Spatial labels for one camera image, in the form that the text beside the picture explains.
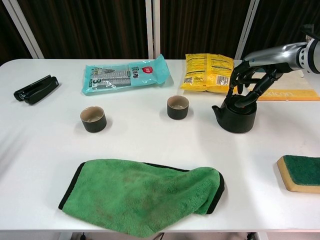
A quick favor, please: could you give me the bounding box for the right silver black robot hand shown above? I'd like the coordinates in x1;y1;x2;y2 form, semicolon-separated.
226;41;308;109

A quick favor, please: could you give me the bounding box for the black teapot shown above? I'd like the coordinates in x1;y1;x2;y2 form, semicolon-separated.
211;96;258;135

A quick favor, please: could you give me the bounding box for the dark cup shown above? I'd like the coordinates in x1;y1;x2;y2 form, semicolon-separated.
166;95;190;120
79;106;108;133

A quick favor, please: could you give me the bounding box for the dark pleated curtain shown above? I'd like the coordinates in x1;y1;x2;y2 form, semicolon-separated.
159;0;248;60
0;0;33;66
14;0;148;60
249;0;320;61

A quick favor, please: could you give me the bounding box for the orange flat box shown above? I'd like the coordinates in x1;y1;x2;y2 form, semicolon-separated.
246;68;320;102

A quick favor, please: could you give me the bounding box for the yellow snack bag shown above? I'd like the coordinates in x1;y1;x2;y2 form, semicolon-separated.
179;52;241;94

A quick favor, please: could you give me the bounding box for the green yellow sponge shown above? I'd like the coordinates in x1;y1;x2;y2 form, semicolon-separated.
276;154;320;194

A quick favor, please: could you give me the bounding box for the teal cleaning cloth package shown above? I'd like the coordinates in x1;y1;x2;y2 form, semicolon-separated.
81;53;174;96

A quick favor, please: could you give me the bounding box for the green microfiber cloth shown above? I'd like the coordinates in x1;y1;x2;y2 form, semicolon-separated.
58;158;225;238

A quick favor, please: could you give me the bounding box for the black stapler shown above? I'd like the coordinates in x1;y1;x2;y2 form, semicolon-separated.
13;74;60;105

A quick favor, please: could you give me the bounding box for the white partition frame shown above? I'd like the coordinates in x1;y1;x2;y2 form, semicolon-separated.
145;0;161;60
0;0;45;60
234;0;260;61

